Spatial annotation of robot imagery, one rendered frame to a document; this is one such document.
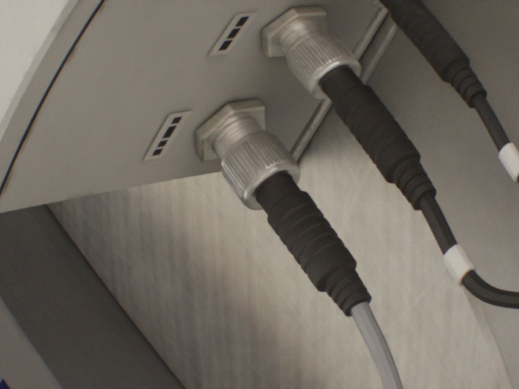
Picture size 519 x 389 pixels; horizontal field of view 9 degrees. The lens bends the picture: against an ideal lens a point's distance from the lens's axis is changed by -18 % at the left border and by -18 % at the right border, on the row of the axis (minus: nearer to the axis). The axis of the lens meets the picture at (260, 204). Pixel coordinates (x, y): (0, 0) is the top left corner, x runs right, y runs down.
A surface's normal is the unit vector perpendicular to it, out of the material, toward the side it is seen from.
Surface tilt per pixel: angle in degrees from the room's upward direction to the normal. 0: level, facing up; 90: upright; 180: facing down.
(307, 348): 90
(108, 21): 132
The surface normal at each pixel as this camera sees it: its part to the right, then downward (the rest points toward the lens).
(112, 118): 0.52, 0.72
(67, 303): 0.38, -0.73
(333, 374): -0.74, 0.12
